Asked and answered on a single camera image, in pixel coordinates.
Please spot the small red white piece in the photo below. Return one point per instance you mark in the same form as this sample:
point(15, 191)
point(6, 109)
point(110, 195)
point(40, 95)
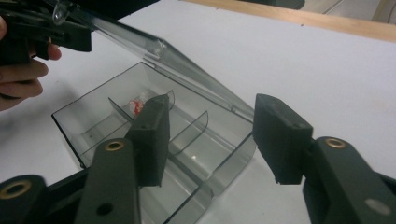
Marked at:
point(136, 105)

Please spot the clear grey compartment box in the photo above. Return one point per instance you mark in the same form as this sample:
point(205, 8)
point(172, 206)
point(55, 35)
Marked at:
point(199, 149)

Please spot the wooden table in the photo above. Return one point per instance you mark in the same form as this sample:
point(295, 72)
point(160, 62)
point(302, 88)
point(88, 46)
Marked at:
point(311, 21)

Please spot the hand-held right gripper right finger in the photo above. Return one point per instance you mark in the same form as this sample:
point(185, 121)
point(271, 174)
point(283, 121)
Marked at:
point(280, 137)

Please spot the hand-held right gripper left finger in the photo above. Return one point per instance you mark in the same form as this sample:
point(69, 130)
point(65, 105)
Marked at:
point(151, 140)

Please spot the white table board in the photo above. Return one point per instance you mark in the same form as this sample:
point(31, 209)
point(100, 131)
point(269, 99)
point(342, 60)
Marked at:
point(295, 62)

